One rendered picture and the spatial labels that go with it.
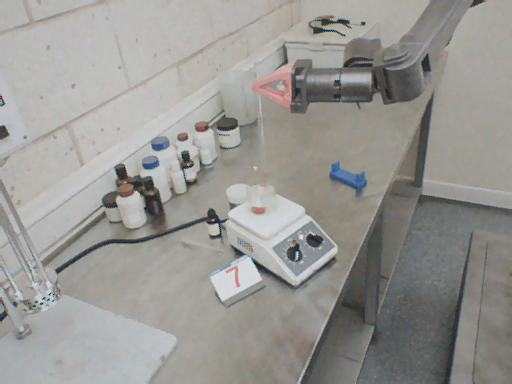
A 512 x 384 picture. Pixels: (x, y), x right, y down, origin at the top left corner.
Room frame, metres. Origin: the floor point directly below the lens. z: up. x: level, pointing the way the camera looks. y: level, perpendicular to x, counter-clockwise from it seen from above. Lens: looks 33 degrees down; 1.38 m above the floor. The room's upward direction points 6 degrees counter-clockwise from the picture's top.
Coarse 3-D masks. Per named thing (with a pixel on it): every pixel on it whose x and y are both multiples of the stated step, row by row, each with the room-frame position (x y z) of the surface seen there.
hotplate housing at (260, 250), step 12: (228, 228) 0.75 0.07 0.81; (240, 228) 0.73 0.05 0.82; (288, 228) 0.71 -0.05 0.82; (228, 240) 0.75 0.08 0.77; (240, 240) 0.72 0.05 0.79; (252, 240) 0.69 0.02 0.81; (264, 240) 0.68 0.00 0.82; (276, 240) 0.68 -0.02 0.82; (252, 252) 0.70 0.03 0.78; (264, 252) 0.67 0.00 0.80; (336, 252) 0.69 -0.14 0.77; (264, 264) 0.67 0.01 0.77; (276, 264) 0.64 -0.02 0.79; (324, 264) 0.67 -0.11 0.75; (288, 276) 0.62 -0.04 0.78; (300, 276) 0.62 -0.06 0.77
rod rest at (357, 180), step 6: (336, 162) 1.02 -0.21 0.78; (336, 168) 1.01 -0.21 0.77; (330, 174) 1.00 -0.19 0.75; (336, 174) 0.99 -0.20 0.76; (342, 174) 0.99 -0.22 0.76; (348, 174) 0.99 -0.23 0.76; (354, 174) 0.98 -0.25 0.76; (360, 174) 0.95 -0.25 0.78; (342, 180) 0.97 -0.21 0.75; (348, 180) 0.96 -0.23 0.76; (354, 180) 0.95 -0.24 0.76; (360, 180) 0.94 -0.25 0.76; (366, 180) 0.95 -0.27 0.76; (360, 186) 0.93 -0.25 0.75
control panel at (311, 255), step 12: (300, 228) 0.71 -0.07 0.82; (312, 228) 0.72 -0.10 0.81; (288, 240) 0.68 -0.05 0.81; (300, 240) 0.69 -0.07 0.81; (324, 240) 0.70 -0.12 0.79; (276, 252) 0.65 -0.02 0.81; (312, 252) 0.67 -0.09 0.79; (324, 252) 0.67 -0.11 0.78; (288, 264) 0.63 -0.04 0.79; (300, 264) 0.64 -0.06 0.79; (312, 264) 0.64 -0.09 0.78
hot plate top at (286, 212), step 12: (288, 204) 0.77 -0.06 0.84; (228, 216) 0.75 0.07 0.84; (240, 216) 0.74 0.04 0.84; (252, 216) 0.74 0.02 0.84; (264, 216) 0.74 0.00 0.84; (276, 216) 0.73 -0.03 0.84; (288, 216) 0.73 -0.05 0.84; (300, 216) 0.73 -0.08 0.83; (252, 228) 0.70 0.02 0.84; (264, 228) 0.70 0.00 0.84; (276, 228) 0.69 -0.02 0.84
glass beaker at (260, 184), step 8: (256, 168) 0.80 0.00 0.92; (264, 168) 0.79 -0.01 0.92; (248, 176) 0.78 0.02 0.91; (256, 176) 0.79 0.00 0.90; (264, 176) 0.79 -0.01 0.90; (272, 176) 0.78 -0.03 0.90; (248, 184) 0.75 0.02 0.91; (256, 184) 0.74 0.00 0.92; (264, 184) 0.74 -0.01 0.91; (272, 184) 0.75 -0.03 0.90; (248, 192) 0.75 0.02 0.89; (256, 192) 0.74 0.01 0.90; (264, 192) 0.74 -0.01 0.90; (272, 192) 0.75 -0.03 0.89; (248, 200) 0.75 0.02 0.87; (256, 200) 0.74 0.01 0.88; (264, 200) 0.74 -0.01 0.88; (272, 200) 0.74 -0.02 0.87; (256, 208) 0.74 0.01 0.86; (264, 208) 0.74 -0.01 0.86; (272, 208) 0.74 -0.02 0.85
